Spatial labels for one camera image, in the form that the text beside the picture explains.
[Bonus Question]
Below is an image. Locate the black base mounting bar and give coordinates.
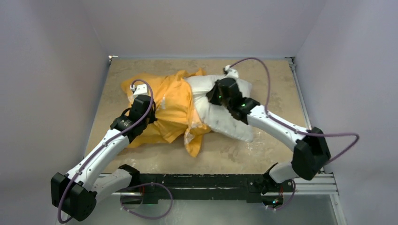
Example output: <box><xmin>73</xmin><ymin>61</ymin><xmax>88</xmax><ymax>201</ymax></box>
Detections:
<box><xmin>119</xmin><ymin>172</ymin><xmax>296</xmax><ymax>206</ymax></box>

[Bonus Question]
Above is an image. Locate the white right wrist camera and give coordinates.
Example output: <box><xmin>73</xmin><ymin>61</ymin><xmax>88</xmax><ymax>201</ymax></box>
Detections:
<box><xmin>223</xmin><ymin>65</ymin><xmax>239</xmax><ymax>79</ymax></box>

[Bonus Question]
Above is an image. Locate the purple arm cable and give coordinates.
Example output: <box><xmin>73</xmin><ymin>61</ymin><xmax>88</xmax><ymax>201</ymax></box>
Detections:
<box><xmin>224</xmin><ymin>57</ymin><xmax>360</xmax><ymax>165</ymax></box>
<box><xmin>57</xmin><ymin>79</ymin><xmax>155</xmax><ymax>224</ymax></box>

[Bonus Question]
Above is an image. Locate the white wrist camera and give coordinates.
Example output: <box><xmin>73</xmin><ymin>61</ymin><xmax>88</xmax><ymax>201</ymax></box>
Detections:
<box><xmin>223</xmin><ymin>65</ymin><xmax>239</xmax><ymax>79</ymax></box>
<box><xmin>130</xmin><ymin>84</ymin><xmax>149</xmax><ymax>98</ymax></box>

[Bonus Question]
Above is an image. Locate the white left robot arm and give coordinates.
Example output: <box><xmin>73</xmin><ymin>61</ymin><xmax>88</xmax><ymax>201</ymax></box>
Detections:
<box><xmin>50</xmin><ymin>94</ymin><xmax>156</xmax><ymax>224</ymax></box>

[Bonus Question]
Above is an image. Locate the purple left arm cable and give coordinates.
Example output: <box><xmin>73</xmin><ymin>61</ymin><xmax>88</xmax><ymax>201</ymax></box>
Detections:
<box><xmin>57</xmin><ymin>79</ymin><xmax>155</xmax><ymax>224</ymax></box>

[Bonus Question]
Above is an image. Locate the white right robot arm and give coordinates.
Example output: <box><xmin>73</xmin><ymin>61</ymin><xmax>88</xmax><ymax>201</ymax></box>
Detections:
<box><xmin>206</xmin><ymin>78</ymin><xmax>330</xmax><ymax>191</ymax></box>

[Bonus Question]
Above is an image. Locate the white pillow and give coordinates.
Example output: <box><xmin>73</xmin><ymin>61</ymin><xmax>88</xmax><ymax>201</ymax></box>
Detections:
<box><xmin>185</xmin><ymin>75</ymin><xmax>254</xmax><ymax>142</ymax></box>

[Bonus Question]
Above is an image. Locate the orange Mickey Mouse pillowcase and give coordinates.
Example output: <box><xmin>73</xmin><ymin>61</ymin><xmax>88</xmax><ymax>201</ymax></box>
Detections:
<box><xmin>121</xmin><ymin>69</ymin><xmax>211</xmax><ymax>157</ymax></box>

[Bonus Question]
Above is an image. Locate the aluminium frame rail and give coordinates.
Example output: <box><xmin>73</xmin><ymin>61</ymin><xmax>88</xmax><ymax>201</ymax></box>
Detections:
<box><xmin>285</xmin><ymin>57</ymin><xmax>347</xmax><ymax>225</ymax></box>

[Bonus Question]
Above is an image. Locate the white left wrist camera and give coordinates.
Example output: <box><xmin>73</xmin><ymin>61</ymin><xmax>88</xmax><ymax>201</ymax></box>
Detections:
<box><xmin>130</xmin><ymin>84</ymin><xmax>149</xmax><ymax>98</ymax></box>

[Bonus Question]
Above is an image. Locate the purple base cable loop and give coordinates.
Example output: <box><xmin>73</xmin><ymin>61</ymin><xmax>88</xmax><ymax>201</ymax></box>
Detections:
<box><xmin>120</xmin><ymin>182</ymin><xmax>174</xmax><ymax>220</ymax></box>

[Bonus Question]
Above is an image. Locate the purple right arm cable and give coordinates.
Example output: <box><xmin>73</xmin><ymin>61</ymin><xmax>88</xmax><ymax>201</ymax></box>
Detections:
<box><xmin>224</xmin><ymin>57</ymin><xmax>360</xmax><ymax>165</ymax></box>

